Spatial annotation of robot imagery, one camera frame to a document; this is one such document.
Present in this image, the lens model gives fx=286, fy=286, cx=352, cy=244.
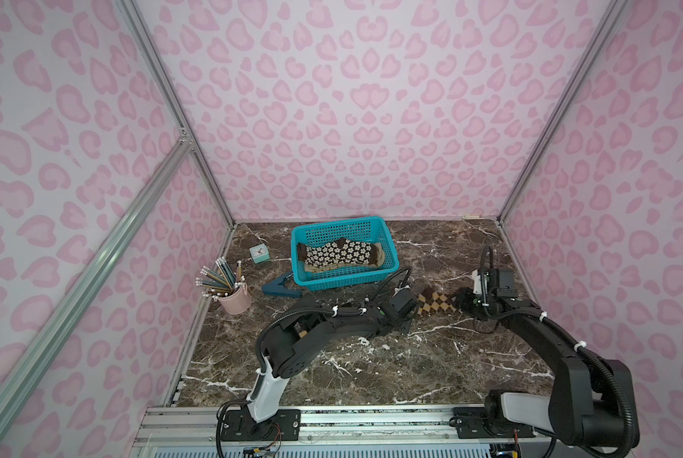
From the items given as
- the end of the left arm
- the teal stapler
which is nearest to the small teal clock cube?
the teal stapler

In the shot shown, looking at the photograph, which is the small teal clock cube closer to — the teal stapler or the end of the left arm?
the teal stapler

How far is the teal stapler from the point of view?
3.30 feet

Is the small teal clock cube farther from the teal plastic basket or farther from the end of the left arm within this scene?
the end of the left arm
